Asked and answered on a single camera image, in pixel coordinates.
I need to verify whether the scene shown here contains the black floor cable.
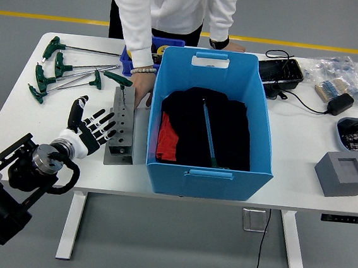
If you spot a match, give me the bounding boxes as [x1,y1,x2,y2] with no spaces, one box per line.
[254,207,273,268]

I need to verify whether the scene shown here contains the large blue plastic box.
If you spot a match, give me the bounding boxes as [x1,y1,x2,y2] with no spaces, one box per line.
[141,44,285,206]

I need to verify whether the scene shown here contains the red cloth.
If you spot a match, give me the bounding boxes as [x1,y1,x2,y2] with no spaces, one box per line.
[155,110,182,162]

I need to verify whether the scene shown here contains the long green T-handle hex wrench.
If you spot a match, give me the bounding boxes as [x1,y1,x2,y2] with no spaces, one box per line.
[42,34,122,67]

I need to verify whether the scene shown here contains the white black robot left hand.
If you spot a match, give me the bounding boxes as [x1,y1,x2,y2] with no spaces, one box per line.
[56,93,121,163]

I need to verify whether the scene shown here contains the silver floor socket plate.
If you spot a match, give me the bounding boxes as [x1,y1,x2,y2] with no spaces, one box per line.
[241,207,270,234]

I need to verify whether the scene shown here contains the black cloth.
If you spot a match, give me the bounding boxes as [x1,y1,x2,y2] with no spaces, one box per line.
[156,83,258,173]

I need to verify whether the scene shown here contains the white table leg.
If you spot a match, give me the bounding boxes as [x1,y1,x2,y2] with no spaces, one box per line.
[55,189,88,262]
[275,209,312,268]

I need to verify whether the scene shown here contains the black power adapter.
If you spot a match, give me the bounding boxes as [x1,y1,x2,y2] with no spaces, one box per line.
[326,91,356,119]

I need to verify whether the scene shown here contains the grey metal wrench stand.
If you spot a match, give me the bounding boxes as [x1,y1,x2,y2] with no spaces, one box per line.
[102,84,140,168]

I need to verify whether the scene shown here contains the person's left hand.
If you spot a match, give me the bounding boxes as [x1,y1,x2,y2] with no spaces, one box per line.
[226,42,248,54]

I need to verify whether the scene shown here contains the looped black cable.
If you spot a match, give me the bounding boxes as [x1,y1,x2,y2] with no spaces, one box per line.
[261,48,297,100]

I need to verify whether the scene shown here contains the small blue plastic bin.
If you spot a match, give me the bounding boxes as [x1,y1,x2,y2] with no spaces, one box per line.
[117,33,186,83]

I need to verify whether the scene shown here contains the person's right hand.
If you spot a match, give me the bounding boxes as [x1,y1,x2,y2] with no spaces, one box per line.
[127,71,157,111]

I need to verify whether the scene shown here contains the person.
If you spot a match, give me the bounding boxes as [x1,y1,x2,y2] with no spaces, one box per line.
[98,0,251,119]

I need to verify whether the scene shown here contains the pale bead bracelet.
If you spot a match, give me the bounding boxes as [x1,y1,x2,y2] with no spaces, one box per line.
[129,65,158,78]

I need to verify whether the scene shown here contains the small black device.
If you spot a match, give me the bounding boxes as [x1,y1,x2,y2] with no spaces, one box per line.
[261,79,291,101]

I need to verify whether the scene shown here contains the large green T-handle hex wrench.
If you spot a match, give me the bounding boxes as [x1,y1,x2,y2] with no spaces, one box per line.
[196,99,238,171]

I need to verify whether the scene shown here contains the black table control panel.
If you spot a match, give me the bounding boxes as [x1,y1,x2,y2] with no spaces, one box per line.
[320,213,358,225]

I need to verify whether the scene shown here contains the black plastic tray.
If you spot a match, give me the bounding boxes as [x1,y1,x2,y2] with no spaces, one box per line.
[256,55,307,86]

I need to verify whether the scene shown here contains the black adapter cord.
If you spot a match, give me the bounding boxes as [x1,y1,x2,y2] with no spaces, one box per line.
[281,88,333,116]

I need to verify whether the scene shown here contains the grey foam cube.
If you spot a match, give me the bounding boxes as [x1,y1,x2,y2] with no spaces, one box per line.
[311,149,358,201]

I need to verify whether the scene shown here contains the taped resistor strip bundle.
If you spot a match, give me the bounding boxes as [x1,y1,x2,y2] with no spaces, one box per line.
[313,76,352,105]

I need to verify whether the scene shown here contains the clear bags of parts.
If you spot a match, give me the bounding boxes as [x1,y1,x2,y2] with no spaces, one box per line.
[299,52,358,107]

